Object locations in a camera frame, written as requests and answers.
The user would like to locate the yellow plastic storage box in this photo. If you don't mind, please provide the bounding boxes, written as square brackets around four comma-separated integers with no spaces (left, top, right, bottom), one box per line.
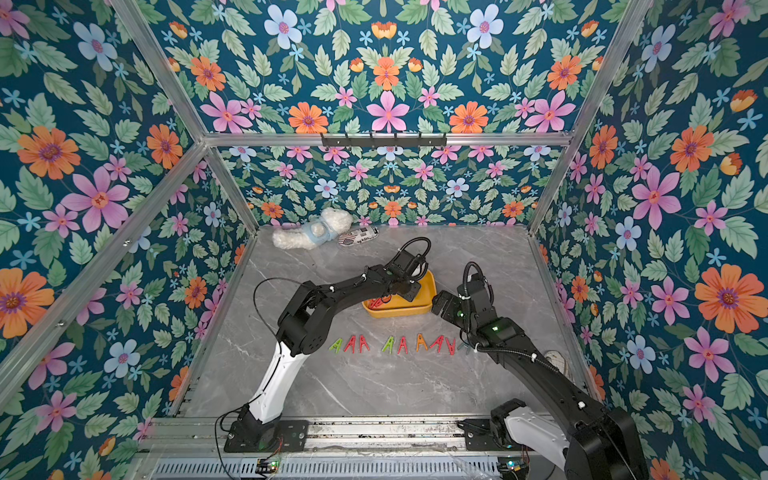
[362,270,437,319]

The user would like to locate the teal grey clothespin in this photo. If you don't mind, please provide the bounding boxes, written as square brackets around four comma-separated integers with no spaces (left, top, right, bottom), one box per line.
[457,340,472,354]

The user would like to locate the orange clothespin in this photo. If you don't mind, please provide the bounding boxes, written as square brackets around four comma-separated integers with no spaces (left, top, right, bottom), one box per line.
[416,333,430,352]

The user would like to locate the green clothespin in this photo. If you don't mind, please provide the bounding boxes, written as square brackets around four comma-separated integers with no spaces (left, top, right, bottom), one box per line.
[329,338,344,354]
[381,336,395,354]

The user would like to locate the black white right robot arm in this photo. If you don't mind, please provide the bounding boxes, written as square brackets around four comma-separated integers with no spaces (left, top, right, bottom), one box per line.
[432,274,650,479]

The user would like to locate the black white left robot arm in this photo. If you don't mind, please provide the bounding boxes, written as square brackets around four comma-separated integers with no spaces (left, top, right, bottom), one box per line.
[245,247,428,425]

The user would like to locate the newspaper print pouch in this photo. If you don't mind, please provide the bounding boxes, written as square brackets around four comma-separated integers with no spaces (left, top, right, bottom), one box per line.
[338,226,379,247]

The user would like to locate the white plush teddy bear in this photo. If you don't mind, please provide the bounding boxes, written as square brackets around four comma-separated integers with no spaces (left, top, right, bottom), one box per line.
[272,208,353,250]

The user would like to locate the patterned shoe insole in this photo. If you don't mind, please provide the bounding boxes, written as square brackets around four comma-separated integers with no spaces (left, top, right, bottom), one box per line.
[544,350,573,380]

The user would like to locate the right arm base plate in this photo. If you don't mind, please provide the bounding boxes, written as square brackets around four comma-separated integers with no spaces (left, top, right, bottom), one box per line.
[457,418,511,451]

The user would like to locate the black wall hook rail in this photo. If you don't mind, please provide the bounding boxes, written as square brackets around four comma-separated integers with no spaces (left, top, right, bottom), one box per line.
[320,133,448,149]

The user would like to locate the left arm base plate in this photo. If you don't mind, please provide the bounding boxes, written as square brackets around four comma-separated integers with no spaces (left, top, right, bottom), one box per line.
[224,420,309,453]

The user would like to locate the aluminium front mounting rail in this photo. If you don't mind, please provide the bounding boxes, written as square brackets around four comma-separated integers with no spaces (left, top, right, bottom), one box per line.
[131,415,637,480]

